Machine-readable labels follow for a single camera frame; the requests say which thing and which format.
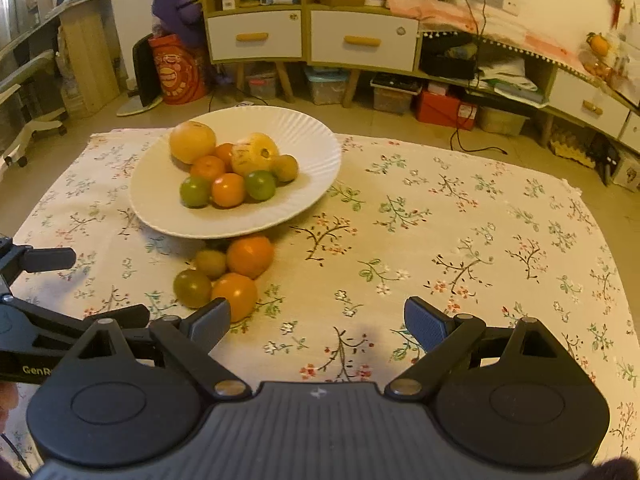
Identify low wooden shelf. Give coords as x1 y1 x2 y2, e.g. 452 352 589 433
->
417 30 640 157

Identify floral tablecloth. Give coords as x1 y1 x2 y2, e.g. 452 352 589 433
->
0 130 640 480

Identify dark green tangerine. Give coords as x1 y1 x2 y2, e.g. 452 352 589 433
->
173 268 213 309

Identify black panel on round base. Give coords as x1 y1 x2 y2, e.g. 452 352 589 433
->
117 34 164 119

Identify smooth yellow grapefruit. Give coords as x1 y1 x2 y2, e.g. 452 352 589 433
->
169 121 217 165

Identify folded white clothes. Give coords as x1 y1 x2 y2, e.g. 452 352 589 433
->
477 55 546 104

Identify clear bin with dark lid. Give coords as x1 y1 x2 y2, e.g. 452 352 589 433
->
370 73 423 115

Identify white ribbed plate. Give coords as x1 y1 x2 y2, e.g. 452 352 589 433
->
129 106 342 239

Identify white office chair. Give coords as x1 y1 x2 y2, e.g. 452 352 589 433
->
0 50 68 168

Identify large orange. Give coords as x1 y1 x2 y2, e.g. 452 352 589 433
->
211 272 259 323
226 234 275 280

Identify white drawer with wooden handle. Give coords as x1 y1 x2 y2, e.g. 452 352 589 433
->
206 10 303 61
310 10 419 72

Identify egg tray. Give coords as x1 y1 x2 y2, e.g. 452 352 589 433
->
549 127 604 166

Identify olive green citrus back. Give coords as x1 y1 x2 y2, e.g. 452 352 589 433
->
194 248 228 281

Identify white low cabinet drawer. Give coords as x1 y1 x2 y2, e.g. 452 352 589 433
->
552 67 632 134

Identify wooden desk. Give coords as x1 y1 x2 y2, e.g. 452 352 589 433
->
0 0 122 116

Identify black cable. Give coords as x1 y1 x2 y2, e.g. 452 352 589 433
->
450 0 509 156

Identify yellow grapefruit with stem scar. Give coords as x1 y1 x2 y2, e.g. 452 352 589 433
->
230 132 279 177

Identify red box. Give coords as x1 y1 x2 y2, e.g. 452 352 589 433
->
415 88 478 131

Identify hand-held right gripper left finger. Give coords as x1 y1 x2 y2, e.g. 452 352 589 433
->
52 298 253 403

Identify orange fruit decoration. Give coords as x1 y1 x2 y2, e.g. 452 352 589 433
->
580 32 614 79

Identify small clear storage bin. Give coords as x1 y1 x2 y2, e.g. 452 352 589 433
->
244 72 279 101

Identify clear bin with blue lid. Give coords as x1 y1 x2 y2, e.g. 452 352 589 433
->
304 67 350 106

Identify wooden cabinet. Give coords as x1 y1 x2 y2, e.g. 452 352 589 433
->
197 0 453 107

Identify purple plush toy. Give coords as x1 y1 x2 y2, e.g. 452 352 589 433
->
151 0 207 49

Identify beige storage bin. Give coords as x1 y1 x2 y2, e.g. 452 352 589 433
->
477 107 529 136

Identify orange printed bag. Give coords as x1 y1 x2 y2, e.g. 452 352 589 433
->
148 34 209 106

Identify person's left hand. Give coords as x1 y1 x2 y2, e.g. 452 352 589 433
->
0 382 20 423

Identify small yellow-green citrus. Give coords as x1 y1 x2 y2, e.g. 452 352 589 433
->
270 154 299 183

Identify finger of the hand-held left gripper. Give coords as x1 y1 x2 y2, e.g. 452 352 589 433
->
10 300 151 336
19 247 77 272

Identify pink cloth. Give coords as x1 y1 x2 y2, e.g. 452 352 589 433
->
384 0 592 69

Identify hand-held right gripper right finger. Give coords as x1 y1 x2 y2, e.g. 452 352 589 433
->
384 296 591 401

